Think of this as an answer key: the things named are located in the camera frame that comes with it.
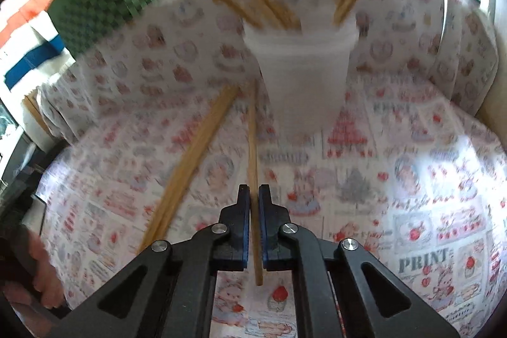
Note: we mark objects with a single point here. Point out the red white blue striped cloth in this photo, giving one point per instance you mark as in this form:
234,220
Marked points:
19,74

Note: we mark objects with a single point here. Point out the white plastic cup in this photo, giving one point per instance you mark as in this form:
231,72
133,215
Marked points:
305,76

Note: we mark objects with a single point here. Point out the printed tablecloth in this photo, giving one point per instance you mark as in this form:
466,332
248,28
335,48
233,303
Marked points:
396,183

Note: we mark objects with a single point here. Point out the heart print white cloth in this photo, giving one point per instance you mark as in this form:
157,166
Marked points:
158,45

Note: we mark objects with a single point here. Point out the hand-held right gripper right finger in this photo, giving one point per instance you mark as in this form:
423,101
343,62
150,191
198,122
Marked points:
265,215

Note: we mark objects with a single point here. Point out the person's left hand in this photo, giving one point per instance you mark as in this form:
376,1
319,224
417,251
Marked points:
45,270

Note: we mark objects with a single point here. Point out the dark furniture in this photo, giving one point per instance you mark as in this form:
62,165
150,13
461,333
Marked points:
16,179

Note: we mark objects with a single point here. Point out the wooden frame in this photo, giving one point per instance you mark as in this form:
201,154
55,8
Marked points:
35,112

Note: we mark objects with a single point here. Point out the grey metal pole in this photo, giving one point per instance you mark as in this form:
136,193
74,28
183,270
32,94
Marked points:
444,21

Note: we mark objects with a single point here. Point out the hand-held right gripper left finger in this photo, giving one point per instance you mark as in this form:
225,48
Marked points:
246,211

